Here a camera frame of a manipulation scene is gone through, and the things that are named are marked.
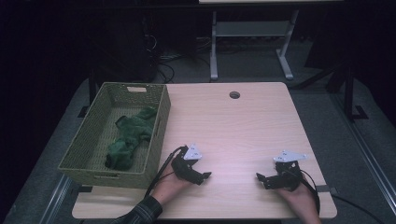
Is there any grey table edge bracket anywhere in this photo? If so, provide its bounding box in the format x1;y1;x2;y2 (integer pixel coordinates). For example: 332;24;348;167
317;185;339;194

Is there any grey metal stand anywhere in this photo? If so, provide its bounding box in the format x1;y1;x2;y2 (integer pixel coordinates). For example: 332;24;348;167
209;8;300;82

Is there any metal floor rail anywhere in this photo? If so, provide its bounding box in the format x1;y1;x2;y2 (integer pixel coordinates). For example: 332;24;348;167
38;174;76;224
330;92;396;216

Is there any black metal stand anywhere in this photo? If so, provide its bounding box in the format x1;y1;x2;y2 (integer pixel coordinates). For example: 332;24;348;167
341;60;370;121

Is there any thin black cable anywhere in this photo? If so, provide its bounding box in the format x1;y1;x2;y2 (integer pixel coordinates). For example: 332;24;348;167
331;194;387;224

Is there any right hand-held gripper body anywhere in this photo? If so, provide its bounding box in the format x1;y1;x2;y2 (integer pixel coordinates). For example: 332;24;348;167
270;149;309;191

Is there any person's left hand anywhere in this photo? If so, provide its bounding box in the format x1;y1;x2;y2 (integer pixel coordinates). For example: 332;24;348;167
151;162;195;206

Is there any person's right hand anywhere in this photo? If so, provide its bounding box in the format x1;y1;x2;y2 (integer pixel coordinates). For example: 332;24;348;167
275;181;321;217

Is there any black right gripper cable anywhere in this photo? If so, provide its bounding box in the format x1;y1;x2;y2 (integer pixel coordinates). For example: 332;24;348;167
293;167;321;216

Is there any green plush garment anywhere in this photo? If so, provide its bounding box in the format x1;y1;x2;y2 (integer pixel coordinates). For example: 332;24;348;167
105;106;158;172

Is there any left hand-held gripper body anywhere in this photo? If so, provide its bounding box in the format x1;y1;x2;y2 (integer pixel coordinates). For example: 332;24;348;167
171;143;204;187

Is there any green woven basket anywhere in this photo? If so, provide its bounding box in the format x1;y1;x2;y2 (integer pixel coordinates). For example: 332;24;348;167
57;81;172;189

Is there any tangle of black cables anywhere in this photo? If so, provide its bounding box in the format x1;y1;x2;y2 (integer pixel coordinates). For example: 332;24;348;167
141;32;213;84

